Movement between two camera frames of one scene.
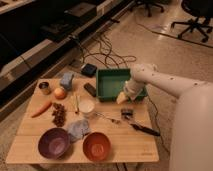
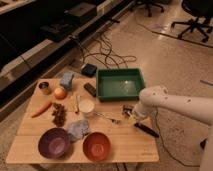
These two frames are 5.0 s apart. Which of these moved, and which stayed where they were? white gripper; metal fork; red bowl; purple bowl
Moved: white gripper
Stayed: metal fork; purple bowl; red bowl
